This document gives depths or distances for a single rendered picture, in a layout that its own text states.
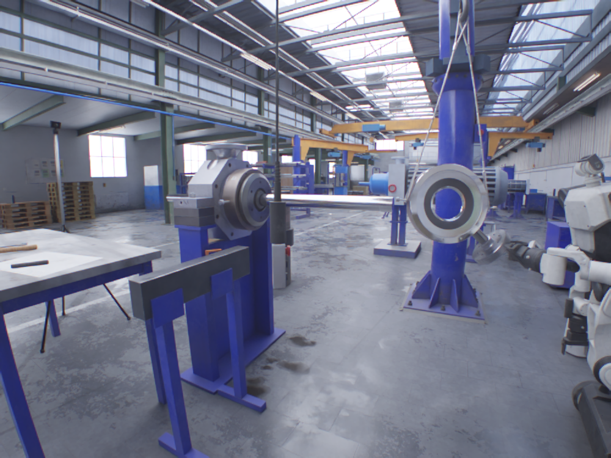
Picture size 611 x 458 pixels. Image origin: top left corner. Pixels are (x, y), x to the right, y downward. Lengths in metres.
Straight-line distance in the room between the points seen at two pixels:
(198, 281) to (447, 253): 2.29
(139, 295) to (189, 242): 0.65
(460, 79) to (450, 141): 0.54
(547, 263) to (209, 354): 1.69
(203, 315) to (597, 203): 1.88
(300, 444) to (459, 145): 2.54
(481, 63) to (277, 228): 2.54
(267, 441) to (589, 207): 1.68
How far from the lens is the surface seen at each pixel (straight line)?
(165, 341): 1.25
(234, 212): 1.68
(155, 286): 1.14
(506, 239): 1.56
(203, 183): 1.73
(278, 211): 0.80
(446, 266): 3.01
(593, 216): 1.44
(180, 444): 1.56
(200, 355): 1.95
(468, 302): 3.18
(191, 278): 1.25
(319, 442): 1.63
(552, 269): 1.21
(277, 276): 0.83
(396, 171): 4.93
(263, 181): 1.80
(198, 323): 1.83
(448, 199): 2.91
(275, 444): 1.63
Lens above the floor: 1.20
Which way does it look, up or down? 9 degrees down
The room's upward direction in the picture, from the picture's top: straight up
